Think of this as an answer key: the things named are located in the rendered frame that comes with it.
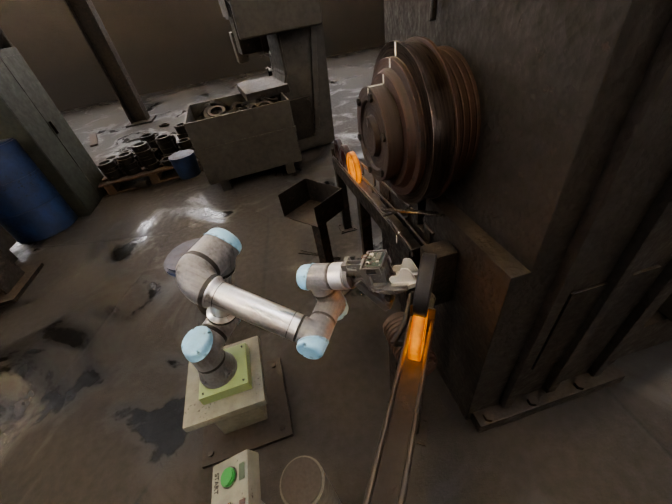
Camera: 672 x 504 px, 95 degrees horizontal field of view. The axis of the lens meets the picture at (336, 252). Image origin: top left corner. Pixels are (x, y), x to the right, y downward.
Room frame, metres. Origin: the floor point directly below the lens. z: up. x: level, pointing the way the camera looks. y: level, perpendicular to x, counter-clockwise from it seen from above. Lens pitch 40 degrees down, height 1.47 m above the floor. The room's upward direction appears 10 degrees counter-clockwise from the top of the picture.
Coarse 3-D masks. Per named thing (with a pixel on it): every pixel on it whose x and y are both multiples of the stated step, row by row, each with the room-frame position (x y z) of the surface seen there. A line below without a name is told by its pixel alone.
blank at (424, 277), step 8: (424, 256) 0.52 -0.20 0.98; (432, 256) 0.51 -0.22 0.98; (424, 264) 0.49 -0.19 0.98; (432, 264) 0.49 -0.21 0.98; (424, 272) 0.47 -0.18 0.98; (432, 272) 0.47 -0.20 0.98; (416, 280) 0.46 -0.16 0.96; (424, 280) 0.46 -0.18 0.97; (432, 280) 0.46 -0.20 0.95; (416, 288) 0.45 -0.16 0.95; (424, 288) 0.44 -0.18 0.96; (416, 296) 0.44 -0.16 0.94; (424, 296) 0.43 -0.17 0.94; (416, 304) 0.43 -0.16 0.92; (424, 304) 0.43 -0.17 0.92; (416, 312) 0.43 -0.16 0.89; (424, 312) 0.42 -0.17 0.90
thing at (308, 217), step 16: (288, 192) 1.48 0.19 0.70; (304, 192) 1.56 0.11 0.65; (320, 192) 1.50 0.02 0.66; (336, 192) 1.36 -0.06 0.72; (288, 208) 1.46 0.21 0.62; (304, 208) 1.48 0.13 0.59; (320, 208) 1.27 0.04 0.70; (336, 208) 1.35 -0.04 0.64; (320, 224) 1.26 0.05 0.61; (320, 240) 1.36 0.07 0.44; (320, 256) 1.38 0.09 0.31
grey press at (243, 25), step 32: (224, 0) 3.70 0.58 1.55; (256, 0) 3.48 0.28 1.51; (288, 0) 3.56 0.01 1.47; (256, 32) 3.46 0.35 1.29; (288, 32) 3.82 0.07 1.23; (320, 32) 3.91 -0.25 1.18; (288, 64) 3.80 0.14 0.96; (320, 64) 3.90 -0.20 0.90; (256, 96) 3.61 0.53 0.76; (288, 96) 3.78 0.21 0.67; (320, 96) 3.88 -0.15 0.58; (320, 128) 3.86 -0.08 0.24
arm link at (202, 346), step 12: (204, 324) 0.80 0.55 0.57; (192, 336) 0.74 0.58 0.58; (204, 336) 0.73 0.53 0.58; (216, 336) 0.75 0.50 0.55; (192, 348) 0.69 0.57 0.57; (204, 348) 0.69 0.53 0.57; (216, 348) 0.71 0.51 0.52; (192, 360) 0.67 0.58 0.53; (204, 360) 0.67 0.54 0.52; (216, 360) 0.69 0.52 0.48
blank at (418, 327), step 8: (416, 320) 0.49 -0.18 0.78; (424, 320) 0.49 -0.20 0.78; (416, 328) 0.47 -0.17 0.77; (424, 328) 0.48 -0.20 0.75; (416, 336) 0.46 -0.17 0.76; (424, 336) 0.51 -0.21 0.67; (416, 344) 0.44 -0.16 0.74; (408, 352) 0.44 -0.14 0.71; (416, 352) 0.43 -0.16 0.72; (416, 360) 0.44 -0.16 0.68
